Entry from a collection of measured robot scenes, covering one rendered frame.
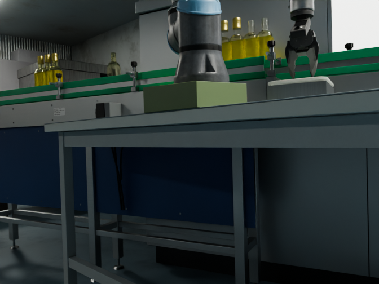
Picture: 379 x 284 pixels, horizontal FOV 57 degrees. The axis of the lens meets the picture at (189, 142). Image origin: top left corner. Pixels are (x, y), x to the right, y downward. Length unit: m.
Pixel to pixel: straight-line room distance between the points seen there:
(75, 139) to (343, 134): 1.02
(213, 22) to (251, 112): 0.31
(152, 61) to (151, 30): 0.16
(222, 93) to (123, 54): 6.09
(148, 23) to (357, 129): 1.45
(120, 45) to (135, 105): 5.53
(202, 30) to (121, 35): 6.17
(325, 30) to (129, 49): 5.48
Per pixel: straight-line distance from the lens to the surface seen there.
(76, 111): 1.77
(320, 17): 1.59
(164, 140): 0.99
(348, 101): 0.65
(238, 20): 1.53
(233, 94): 0.94
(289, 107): 0.69
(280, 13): 1.63
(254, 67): 1.34
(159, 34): 1.90
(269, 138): 0.77
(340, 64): 1.38
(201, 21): 0.94
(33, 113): 2.00
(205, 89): 0.85
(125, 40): 6.95
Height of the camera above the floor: 0.69
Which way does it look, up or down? 1 degrees down
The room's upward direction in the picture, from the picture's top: 2 degrees counter-clockwise
